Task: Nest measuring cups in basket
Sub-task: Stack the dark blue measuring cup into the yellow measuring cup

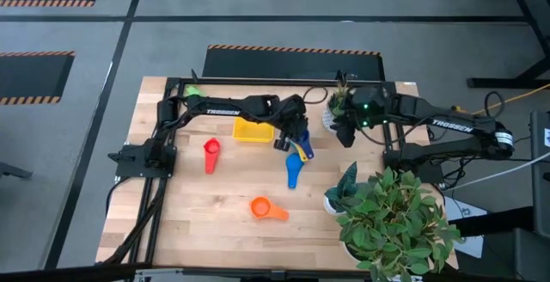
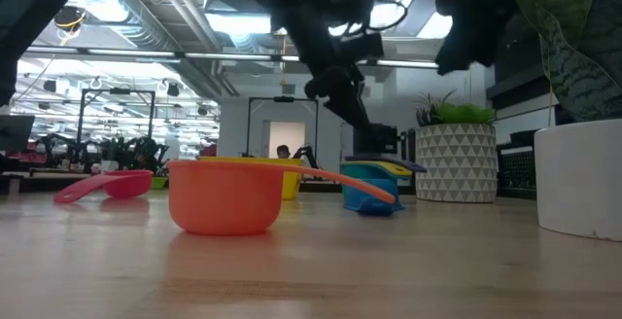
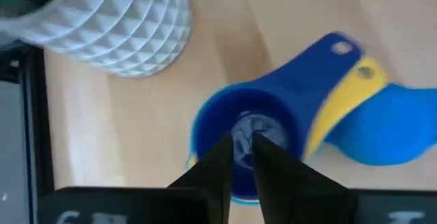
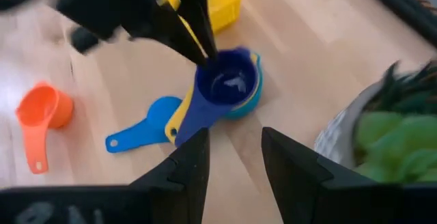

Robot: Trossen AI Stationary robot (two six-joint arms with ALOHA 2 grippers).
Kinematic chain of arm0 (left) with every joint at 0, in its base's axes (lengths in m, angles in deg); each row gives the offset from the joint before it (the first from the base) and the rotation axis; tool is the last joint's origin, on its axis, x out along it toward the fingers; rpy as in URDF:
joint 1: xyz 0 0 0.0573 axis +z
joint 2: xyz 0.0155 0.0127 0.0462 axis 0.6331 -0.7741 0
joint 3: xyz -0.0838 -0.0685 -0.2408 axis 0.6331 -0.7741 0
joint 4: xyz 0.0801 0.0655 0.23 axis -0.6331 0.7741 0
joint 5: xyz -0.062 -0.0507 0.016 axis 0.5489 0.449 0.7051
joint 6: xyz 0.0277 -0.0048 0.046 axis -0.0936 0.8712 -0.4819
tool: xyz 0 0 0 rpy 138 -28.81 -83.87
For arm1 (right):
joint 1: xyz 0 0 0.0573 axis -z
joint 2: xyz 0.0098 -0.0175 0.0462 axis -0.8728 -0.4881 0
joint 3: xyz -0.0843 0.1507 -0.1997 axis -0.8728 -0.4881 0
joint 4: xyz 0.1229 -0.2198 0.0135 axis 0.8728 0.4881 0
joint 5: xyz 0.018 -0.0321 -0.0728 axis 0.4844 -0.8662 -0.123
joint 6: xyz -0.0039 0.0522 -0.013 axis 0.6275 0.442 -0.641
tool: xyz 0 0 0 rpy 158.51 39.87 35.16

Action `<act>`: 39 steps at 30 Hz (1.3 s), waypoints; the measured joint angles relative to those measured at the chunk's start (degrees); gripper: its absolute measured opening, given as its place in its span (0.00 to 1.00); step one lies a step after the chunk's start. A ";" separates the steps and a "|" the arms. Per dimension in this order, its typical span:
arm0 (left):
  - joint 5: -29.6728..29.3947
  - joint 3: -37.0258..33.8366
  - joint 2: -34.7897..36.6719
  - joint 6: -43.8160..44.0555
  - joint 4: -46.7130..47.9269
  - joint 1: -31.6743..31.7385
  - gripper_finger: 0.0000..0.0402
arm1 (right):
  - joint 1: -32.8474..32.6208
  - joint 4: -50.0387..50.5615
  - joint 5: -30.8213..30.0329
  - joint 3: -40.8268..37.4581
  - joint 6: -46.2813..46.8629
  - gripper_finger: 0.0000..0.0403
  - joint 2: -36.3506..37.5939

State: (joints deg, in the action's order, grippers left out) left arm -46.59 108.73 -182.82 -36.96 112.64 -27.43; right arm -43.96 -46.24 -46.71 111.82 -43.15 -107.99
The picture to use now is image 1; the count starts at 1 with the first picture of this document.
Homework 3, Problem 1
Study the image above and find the red measuring cup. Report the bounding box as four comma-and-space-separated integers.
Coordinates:
203, 138, 222, 175

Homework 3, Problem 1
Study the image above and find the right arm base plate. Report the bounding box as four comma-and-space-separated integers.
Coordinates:
383, 148, 443, 184

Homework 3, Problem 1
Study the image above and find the yellow plastic basket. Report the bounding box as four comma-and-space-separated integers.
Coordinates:
232, 116, 275, 144

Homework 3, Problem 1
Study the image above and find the black chair leg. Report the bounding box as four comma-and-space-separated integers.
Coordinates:
0, 161, 34, 181

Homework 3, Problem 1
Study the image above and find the snake plant in white pot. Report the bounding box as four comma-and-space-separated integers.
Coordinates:
322, 160, 360, 218

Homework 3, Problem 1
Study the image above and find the black desk stand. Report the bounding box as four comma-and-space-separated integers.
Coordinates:
466, 0, 550, 89

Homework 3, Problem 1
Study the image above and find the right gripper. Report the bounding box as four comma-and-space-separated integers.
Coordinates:
333, 86, 388, 148

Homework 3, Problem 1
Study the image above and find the orange measuring cup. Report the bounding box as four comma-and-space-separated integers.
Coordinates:
249, 195, 290, 223

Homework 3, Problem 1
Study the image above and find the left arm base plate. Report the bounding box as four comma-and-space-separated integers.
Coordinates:
107, 142, 177, 179

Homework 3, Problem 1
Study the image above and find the dark blue measuring cup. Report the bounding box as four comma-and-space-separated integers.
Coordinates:
297, 129, 315, 161

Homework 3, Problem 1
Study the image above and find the succulent in patterned white pot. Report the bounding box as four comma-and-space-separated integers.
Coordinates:
321, 84, 360, 135

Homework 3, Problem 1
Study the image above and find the white cable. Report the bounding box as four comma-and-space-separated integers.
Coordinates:
446, 150, 550, 192

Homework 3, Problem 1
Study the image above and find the yellow extension cord with plug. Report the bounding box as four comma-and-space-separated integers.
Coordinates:
455, 83, 550, 118

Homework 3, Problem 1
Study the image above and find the light blue measuring cup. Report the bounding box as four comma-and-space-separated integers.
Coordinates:
284, 151, 305, 190

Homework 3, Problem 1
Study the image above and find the white sheet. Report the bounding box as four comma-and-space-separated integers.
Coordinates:
444, 195, 485, 260

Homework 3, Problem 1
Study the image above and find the dark grey floor equipment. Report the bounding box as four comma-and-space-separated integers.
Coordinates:
450, 206, 550, 282

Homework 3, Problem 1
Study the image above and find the grey cabinet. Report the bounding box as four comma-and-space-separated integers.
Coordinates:
529, 109, 550, 240

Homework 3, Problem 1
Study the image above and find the leafy green potted plant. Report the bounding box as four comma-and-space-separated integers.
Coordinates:
328, 165, 465, 282

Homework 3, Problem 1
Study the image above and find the silver metal bracket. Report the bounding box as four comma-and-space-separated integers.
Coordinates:
132, 267, 186, 282

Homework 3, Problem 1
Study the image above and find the black cable bundle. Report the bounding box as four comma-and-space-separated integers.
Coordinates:
102, 178, 167, 266

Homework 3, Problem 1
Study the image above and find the yellow measuring cup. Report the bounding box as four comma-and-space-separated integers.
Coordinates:
290, 141, 309, 163

